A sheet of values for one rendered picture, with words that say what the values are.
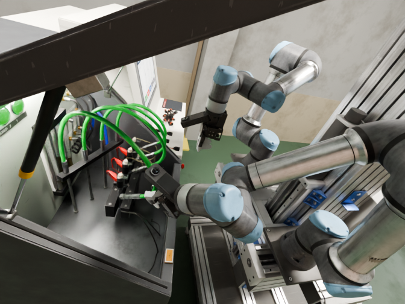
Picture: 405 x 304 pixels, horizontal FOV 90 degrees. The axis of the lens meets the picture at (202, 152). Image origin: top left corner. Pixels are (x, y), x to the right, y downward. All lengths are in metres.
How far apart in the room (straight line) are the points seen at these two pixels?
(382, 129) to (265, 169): 0.26
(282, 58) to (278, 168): 0.66
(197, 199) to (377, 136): 0.42
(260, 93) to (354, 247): 0.51
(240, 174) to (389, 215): 0.33
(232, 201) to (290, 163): 0.21
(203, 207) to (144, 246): 0.64
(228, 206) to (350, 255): 0.41
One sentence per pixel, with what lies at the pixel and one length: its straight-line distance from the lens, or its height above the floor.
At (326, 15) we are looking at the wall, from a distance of 3.31.
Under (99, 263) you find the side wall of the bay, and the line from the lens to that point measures 0.67.
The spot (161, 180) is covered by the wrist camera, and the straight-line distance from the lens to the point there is 0.55.
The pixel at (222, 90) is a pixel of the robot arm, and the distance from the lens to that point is 0.71.
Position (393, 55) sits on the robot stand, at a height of 1.75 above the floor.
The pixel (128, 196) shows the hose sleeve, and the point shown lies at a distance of 0.77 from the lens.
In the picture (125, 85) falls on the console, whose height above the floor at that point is 1.34.
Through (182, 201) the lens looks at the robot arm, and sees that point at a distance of 0.49.
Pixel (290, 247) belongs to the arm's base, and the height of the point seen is 1.09.
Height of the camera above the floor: 1.77
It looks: 38 degrees down
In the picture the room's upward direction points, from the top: 18 degrees clockwise
